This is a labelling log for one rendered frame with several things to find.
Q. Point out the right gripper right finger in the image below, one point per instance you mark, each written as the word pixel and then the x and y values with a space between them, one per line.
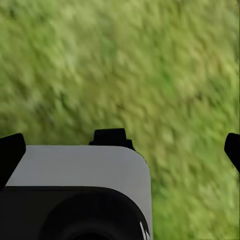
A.
pixel 232 149

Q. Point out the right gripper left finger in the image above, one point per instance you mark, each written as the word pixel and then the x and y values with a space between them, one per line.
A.
pixel 12 149

